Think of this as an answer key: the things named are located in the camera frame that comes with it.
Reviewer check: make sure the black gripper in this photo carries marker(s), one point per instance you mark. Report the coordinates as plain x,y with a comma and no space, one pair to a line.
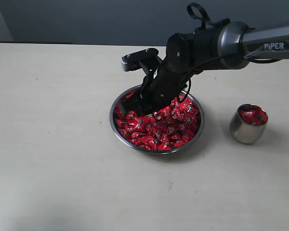
160,86

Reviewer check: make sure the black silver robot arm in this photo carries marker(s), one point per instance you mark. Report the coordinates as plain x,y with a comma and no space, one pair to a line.
229,47

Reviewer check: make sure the pile of red candies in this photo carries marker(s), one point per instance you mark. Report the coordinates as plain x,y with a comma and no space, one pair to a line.
173,126

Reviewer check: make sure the round steel plate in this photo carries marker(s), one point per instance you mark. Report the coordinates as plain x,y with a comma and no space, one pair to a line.
180,149

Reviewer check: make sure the steel cup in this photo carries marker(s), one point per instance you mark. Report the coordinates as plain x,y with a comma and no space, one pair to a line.
243,132

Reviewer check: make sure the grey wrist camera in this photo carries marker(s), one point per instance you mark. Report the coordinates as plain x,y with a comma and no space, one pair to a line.
147,59

